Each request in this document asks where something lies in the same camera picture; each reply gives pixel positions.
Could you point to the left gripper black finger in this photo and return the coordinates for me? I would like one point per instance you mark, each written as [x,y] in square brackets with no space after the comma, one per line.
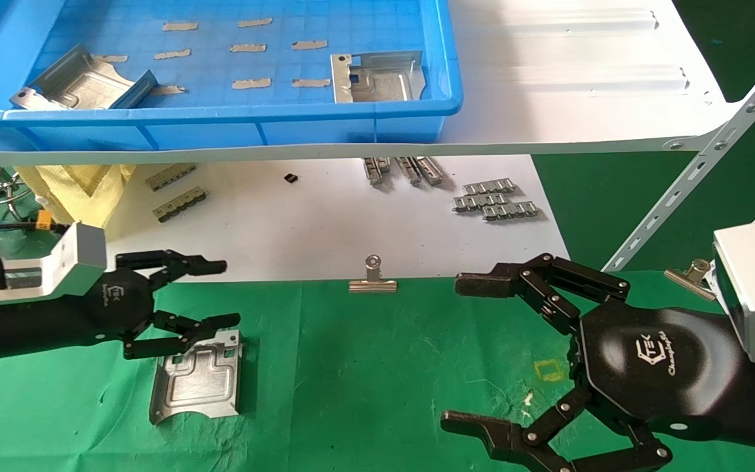
[204,267]
[220,322]

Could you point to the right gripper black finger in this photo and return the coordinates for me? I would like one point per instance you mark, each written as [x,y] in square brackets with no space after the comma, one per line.
[489,283]
[482,429]

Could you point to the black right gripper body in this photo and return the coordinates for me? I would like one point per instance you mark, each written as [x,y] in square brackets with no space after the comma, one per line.
[653,360]

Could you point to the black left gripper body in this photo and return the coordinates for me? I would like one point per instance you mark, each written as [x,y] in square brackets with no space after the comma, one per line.
[109,308]

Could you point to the galvanised sheet metal bracket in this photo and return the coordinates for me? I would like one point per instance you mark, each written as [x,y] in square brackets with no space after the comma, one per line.
[197,387]
[384,82]
[82,85]

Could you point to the grey toothed metal strip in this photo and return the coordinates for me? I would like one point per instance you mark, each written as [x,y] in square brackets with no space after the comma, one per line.
[181,204]
[171,177]

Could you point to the shiny toothed metal strip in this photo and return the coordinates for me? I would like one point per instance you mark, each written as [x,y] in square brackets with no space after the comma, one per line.
[489,187]
[510,211]
[479,202]

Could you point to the silver binder clip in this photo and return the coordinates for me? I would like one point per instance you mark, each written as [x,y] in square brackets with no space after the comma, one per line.
[373,285]
[689,278]

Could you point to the yellow cloth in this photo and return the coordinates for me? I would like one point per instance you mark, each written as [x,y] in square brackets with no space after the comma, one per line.
[76,196]

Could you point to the white flat board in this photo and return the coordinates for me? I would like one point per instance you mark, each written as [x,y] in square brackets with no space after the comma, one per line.
[318,223]

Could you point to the shiny folded metal clip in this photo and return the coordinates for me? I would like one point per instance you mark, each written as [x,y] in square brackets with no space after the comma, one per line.
[375,170]
[431,170]
[409,170]

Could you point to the green table mat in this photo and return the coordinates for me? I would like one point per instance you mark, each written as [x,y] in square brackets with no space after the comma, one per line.
[364,380]

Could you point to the blue plastic bin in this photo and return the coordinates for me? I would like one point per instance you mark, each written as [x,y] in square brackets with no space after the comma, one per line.
[220,128]

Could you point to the beige tape strip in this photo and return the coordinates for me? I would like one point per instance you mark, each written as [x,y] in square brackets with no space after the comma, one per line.
[169,90]
[254,22]
[114,58]
[181,27]
[173,54]
[251,83]
[248,48]
[312,83]
[309,44]

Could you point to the long white slotted shelf brace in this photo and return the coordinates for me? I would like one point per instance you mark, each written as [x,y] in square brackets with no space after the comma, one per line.
[698,174]

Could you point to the white metal shelf board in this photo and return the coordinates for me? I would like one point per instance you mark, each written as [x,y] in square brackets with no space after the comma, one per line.
[580,98]

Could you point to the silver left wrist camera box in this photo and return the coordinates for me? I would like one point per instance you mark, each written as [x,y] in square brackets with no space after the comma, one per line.
[79,255]

